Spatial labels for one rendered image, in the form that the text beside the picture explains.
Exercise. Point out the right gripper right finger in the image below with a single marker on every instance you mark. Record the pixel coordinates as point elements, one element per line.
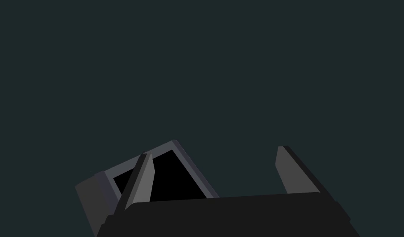
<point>295,174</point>

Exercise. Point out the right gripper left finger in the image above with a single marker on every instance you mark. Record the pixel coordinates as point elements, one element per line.
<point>141,184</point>

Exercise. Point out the grey cabinet with black opening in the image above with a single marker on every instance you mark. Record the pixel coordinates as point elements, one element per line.
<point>175,181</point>

